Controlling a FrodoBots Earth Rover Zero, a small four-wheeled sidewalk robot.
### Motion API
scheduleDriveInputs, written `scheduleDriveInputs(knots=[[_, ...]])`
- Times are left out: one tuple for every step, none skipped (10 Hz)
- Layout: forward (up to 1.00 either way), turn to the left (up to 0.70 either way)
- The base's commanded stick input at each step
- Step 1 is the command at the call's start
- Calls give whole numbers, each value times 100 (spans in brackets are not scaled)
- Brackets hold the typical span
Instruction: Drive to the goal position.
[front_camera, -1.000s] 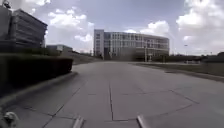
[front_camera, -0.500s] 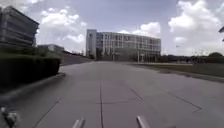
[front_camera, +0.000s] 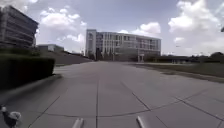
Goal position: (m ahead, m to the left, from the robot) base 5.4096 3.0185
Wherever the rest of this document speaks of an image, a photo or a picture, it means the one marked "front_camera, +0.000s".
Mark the pale pole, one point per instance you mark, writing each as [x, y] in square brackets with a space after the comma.
[139, 58]

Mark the grey concrete kerb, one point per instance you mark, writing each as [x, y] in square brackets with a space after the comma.
[30, 87]

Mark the pale wide building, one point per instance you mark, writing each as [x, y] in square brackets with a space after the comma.
[126, 41]

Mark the grass strip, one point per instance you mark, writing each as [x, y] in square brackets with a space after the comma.
[200, 69]

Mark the grey stepped slope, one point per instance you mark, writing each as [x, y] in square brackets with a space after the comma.
[66, 58]

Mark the dark multi-storey building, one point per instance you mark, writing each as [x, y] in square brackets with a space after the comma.
[16, 30]

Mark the distant row of trees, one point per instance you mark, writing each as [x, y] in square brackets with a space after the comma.
[200, 58]

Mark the grey concrete slab pavement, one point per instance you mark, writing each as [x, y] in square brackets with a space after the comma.
[110, 86]

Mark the robot's own part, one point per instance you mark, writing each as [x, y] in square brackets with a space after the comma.
[78, 123]
[141, 123]

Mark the dark green hedge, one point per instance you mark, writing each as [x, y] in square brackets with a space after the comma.
[23, 71]

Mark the low grey building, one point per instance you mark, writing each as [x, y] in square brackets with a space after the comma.
[50, 48]

